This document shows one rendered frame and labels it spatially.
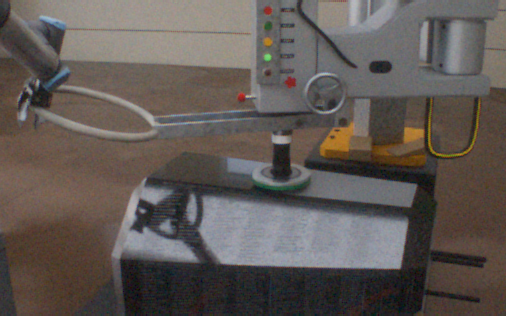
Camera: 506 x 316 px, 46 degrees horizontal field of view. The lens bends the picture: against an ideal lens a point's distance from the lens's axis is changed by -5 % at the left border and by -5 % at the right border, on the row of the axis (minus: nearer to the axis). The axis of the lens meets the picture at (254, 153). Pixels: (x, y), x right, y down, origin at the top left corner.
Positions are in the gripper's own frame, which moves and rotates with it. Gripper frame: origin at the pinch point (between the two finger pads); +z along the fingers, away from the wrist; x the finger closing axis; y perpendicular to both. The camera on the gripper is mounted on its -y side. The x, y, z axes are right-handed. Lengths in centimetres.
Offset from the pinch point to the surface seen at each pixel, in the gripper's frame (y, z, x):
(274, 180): 40, -1, 78
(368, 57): 50, -53, 92
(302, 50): 39, -49, 71
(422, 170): 43, -10, 159
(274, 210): 45, 8, 78
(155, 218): 16, 27, 50
